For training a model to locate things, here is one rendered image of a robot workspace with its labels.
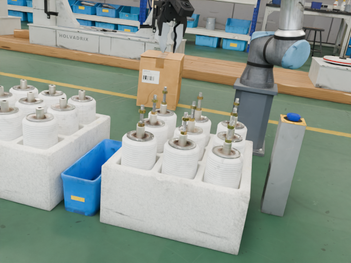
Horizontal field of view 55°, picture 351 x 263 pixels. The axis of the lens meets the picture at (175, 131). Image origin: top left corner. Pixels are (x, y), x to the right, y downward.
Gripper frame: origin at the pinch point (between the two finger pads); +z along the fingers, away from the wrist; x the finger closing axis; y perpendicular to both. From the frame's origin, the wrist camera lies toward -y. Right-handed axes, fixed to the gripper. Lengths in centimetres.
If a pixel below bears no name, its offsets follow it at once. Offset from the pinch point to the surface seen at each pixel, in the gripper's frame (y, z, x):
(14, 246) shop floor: -19, 46, 49
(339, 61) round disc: 79, 17, -204
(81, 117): 15.9, 26.3, 23.2
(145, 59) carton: 83, 18, -32
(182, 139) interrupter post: -25.6, 19.3, 8.1
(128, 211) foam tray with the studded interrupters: -23, 40, 21
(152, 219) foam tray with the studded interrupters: -28, 41, 16
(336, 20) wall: 458, -16, -709
